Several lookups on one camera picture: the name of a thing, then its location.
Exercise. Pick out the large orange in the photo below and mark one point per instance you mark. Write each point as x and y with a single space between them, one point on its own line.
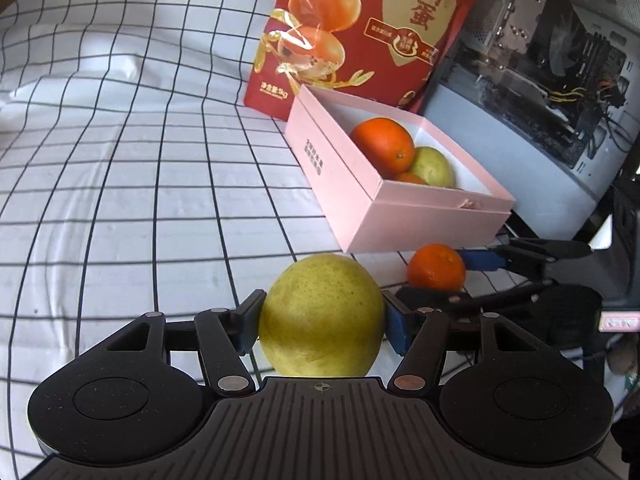
382 147

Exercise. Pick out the green apple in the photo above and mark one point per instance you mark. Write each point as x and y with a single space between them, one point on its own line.
320 315
434 166

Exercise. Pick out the white black-checked cloth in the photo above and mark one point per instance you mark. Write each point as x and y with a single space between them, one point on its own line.
125 210

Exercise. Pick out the pink cardboard box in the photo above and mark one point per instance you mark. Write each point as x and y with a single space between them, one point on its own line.
425 225

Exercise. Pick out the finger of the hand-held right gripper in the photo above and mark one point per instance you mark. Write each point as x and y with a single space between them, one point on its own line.
482 260
470 305

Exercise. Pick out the red snack bag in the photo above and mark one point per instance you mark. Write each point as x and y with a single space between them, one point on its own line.
360 10

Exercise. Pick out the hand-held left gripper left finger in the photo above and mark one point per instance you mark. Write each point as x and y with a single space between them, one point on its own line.
247 327

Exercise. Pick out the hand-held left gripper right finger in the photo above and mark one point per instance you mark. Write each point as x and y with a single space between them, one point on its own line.
397 327

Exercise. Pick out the mandarin orange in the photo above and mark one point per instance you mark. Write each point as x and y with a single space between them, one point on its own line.
435 267
410 178

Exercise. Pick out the computer case with glass panel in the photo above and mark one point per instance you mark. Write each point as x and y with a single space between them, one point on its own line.
500 125

